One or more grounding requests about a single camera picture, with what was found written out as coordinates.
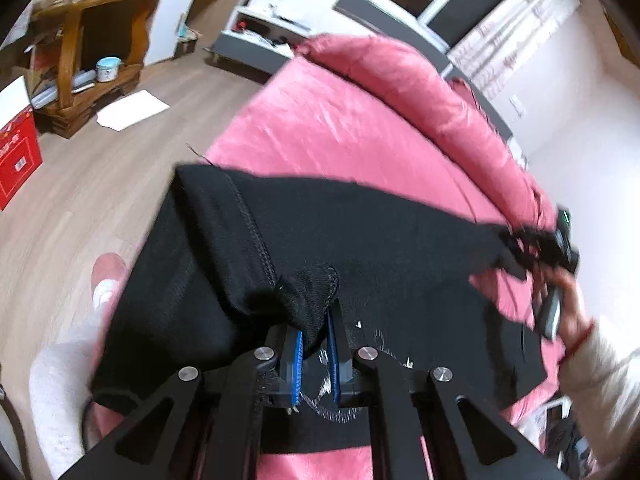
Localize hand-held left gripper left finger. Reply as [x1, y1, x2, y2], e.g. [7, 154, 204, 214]
[55, 327, 306, 480]

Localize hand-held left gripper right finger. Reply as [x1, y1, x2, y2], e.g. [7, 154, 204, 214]
[325, 302, 571, 480]

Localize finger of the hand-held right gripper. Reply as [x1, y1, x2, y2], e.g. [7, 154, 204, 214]
[499, 226, 550, 282]

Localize black pants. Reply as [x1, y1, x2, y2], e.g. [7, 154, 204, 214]
[90, 162, 548, 453]

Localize person's right forearm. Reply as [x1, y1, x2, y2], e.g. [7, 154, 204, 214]
[557, 317, 640, 467]

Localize person's right hand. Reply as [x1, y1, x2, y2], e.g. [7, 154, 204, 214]
[554, 270, 598, 357]

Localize pink slipper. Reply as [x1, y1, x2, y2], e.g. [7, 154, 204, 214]
[90, 252, 127, 293]

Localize pink bed blanket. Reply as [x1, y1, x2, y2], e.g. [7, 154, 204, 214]
[80, 32, 571, 480]

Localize patterned light curtain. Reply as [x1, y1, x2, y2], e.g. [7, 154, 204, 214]
[446, 0, 582, 107]

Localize person's leg in white trousers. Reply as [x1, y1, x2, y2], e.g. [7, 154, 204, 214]
[27, 282, 118, 480]

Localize dark window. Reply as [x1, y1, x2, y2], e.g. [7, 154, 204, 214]
[360, 0, 526, 50]

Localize white paper sheet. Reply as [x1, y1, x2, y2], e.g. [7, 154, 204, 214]
[95, 89, 171, 132]

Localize grey low cabinet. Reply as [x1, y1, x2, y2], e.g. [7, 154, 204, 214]
[204, 4, 312, 84]

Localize red white cardboard box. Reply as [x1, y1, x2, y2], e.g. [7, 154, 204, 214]
[0, 75, 44, 212]

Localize blue white pot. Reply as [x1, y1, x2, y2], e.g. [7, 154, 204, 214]
[95, 56, 124, 84]

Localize white storage boxes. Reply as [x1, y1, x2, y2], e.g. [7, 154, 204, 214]
[144, 0, 212, 67]

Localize wooden stand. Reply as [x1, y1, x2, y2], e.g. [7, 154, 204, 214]
[20, 0, 166, 139]

